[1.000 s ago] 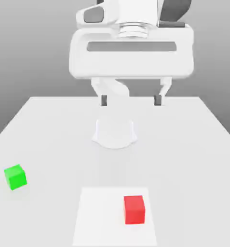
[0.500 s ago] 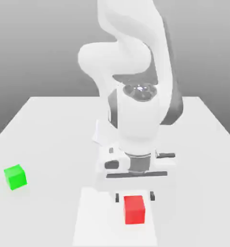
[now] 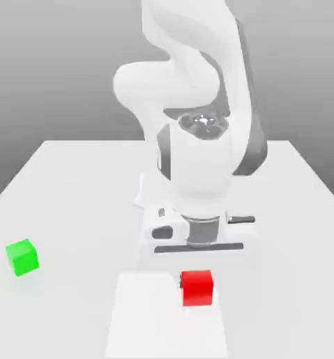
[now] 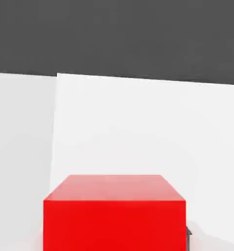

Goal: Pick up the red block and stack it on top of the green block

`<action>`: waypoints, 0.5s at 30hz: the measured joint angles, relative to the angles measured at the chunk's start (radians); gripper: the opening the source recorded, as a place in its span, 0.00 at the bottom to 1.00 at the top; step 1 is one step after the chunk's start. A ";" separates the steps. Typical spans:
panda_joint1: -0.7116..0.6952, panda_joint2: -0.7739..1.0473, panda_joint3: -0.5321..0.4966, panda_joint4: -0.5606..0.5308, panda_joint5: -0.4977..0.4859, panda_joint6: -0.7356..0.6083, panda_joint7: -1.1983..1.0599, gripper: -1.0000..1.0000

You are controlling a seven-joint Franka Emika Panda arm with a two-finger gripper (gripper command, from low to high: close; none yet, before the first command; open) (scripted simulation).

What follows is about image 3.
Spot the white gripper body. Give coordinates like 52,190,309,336
153,242,245,271

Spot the small red cube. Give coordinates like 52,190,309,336
179,269,214,307

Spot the small green cube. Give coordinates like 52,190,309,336
5,238,41,278

